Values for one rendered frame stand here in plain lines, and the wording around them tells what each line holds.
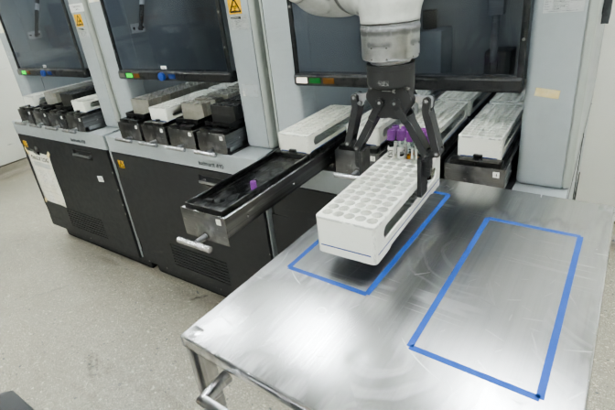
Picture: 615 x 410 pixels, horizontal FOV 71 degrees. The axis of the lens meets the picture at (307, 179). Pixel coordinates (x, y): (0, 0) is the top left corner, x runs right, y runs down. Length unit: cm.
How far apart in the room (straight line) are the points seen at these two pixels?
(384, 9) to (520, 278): 42
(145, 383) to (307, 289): 121
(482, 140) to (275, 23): 66
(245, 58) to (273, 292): 92
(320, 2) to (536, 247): 52
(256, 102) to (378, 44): 82
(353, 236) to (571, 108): 62
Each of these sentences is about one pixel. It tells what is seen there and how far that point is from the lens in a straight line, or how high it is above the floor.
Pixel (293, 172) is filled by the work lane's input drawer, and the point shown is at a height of 80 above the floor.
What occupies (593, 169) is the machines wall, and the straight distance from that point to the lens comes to 233.
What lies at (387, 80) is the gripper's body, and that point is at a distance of 69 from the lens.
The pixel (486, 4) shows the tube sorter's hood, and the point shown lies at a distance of 106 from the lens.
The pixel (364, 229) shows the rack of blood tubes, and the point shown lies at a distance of 62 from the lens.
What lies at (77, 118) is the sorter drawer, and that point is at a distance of 218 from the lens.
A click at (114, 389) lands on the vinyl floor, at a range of 183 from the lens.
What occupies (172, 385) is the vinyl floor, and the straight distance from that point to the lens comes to 175.
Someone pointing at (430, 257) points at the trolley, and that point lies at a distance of 71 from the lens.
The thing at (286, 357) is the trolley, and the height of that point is 82.
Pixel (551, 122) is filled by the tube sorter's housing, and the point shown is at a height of 90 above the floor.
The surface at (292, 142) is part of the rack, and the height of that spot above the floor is 84.
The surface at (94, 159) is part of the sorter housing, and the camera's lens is 220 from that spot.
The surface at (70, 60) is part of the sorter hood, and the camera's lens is 223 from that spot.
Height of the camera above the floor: 123
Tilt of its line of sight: 24 degrees down
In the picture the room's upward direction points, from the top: 7 degrees counter-clockwise
